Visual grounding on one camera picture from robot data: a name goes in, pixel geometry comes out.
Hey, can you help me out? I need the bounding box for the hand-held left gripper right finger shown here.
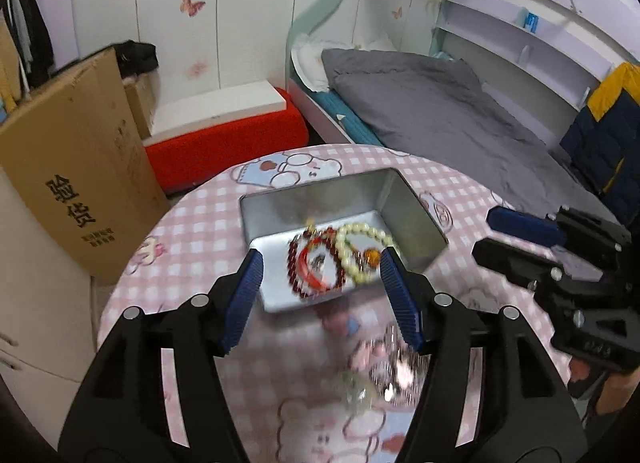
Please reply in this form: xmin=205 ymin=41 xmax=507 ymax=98
xmin=378 ymin=246 xmax=588 ymax=463

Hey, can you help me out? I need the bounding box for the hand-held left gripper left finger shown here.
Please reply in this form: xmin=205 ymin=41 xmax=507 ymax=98
xmin=57 ymin=248 xmax=264 ymax=463

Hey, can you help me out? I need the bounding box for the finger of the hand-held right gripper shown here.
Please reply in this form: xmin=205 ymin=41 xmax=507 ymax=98
xmin=471 ymin=238 xmax=556 ymax=292
xmin=487 ymin=207 xmax=563 ymax=247

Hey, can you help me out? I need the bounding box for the dark red bead bracelet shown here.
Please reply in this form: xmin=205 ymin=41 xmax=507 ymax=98
xmin=286 ymin=226 xmax=348 ymax=300

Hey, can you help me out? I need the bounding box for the pink flower hair clip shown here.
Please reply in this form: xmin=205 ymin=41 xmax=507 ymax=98
xmin=350 ymin=338 xmax=396 ymax=369

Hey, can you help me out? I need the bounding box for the red cord bracelet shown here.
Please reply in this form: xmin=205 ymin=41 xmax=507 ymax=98
xmin=295 ymin=238 xmax=341 ymax=294

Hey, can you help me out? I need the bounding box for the cream pearl bracelet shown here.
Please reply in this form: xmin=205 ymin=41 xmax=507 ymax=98
xmin=335 ymin=223 xmax=401 ymax=286

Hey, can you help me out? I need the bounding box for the silver chain necklace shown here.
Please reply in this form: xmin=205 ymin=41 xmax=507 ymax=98
xmin=370 ymin=323 xmax=431 ymax=404

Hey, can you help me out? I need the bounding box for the green stone pendant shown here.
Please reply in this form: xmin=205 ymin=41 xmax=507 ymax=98
xmin=337 ymin=370 xmax=381 ymax=411

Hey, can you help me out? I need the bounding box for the silver metal tin box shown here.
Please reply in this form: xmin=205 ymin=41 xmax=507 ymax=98
xmin=239 ymin=168 xmax=449 ymax=314

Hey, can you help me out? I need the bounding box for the person's right forearm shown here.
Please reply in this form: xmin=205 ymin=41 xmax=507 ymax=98
xmin=570 ymin=363 xmax=635 ymax=424

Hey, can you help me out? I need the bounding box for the pink checked tablecloth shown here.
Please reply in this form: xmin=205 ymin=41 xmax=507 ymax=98
xmin=97 ymin=143 xmax=573 ymax=463

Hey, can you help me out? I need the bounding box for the yellow navy jacket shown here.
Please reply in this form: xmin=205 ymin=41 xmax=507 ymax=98
xmin=559 ymin=62 xmax=640 ymax=214

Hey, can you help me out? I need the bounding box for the grey duvet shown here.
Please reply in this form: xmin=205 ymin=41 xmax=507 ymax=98
xmin=320 ymin=47 xmax=621 ymax=224

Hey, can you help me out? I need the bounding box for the red ottoman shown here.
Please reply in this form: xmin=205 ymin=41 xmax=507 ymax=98
xmin=142 ymin=88 xmax=310 ymax=194

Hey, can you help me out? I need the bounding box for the teal mattress pad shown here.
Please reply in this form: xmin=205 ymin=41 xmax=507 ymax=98
xmin=315 ymin=90 xmax=386 ymax=146

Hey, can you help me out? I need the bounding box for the white foam board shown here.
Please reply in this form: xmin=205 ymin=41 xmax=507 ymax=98
xmin=150 ymin=80 xmax=288 ymax=140

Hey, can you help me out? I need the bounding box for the white cabinet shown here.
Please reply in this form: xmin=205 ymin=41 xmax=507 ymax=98
xmin=0 ymin=166 xmax=123 ymax=439

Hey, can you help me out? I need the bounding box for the small cardboard box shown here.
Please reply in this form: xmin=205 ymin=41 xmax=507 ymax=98
xmin=122 ymin=74 xmax=158 ymax=140

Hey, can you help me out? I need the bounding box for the large cardboard box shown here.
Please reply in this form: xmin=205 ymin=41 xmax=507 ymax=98
xmin=0 ymin=48 xmax=171 ymax=286

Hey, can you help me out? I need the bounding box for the white pillow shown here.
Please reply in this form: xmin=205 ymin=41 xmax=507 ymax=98
xmin=291 ymin=36 xmax=396 ymax=92

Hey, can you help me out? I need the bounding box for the black bag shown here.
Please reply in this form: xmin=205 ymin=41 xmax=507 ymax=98
xmin=114 ymin=40 xmax=160 ymax=78

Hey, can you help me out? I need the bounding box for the black hanging garment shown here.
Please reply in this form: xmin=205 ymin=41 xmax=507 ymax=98
xmin=20 ymin=0 xmax=55 ymax=89

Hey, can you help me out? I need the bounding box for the grey hanging garment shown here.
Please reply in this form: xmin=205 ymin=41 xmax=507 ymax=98
xmin=7 ymin=0 xmax=31 ymax=74

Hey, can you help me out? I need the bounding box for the white wall shelf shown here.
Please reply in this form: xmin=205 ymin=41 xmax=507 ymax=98
xmin=430 ymin=0 xmax=621 ymax=111

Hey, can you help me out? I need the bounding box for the mint white bunk bed frame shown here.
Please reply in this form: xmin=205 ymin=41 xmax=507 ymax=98
xmin=285 ymin=0 xmax=640 ymax=146

